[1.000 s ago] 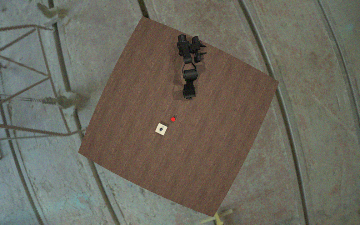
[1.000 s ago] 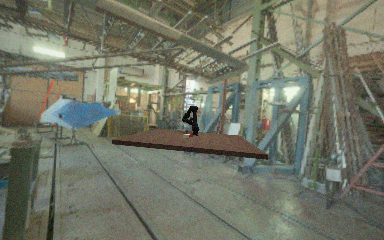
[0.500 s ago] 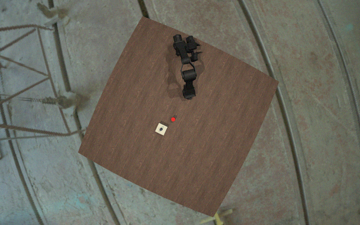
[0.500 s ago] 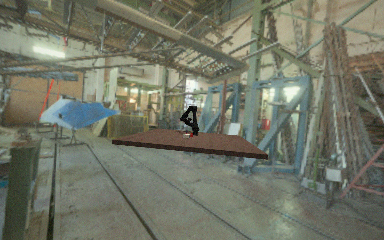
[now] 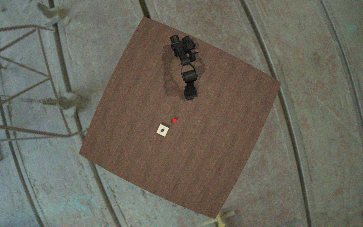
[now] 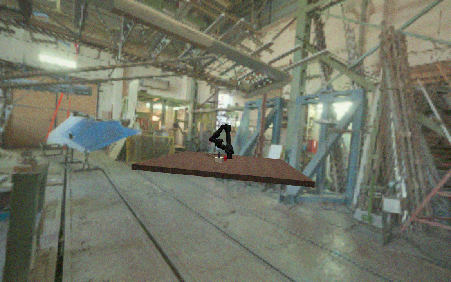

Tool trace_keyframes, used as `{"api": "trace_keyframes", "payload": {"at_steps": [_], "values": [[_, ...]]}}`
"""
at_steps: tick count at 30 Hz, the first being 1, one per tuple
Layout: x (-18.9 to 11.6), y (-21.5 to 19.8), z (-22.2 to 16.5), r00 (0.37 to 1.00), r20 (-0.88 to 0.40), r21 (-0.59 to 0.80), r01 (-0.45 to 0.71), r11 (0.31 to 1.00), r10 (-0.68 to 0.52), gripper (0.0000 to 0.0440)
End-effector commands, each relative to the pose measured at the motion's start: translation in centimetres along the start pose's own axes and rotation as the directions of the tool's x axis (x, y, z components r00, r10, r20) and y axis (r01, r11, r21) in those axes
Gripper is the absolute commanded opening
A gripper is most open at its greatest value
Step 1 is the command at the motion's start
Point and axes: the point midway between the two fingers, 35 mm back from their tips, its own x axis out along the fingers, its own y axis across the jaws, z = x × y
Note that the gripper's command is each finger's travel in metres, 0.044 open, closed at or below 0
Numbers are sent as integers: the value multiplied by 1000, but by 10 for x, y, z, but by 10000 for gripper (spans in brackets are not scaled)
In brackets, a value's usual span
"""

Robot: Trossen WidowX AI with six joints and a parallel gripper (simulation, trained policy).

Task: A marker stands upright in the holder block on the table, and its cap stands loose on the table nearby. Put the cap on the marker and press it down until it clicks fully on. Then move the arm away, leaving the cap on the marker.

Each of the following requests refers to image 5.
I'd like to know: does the cream square block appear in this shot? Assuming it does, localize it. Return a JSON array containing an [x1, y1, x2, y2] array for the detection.
[[157, 124, 169, 136]]

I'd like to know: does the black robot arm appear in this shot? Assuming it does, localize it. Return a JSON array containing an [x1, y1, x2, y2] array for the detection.
[[170, 35, 198, 100]]

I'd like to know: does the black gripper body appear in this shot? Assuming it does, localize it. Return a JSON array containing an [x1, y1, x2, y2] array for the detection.
[[182, 36, 196, 62]]

